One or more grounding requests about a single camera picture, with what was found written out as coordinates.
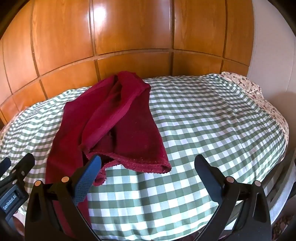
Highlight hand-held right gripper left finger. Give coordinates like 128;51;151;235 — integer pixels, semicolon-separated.
25;154;102;241

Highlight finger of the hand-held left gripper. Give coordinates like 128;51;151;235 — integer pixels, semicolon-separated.
0;158;12;180
10;153;36;184

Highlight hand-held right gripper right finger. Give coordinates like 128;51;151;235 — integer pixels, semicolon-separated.
194;154;278;241

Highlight dark red garment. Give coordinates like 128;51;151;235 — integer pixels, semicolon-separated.
45;71;172;241

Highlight green checked bed sheet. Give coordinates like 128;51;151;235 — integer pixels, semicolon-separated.
0;74;288;241

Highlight white plastic chair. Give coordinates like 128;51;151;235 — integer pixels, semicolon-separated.
262;152;296;226

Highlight wooden wardrobe doors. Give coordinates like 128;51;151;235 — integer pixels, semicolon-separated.
0;0;258;131

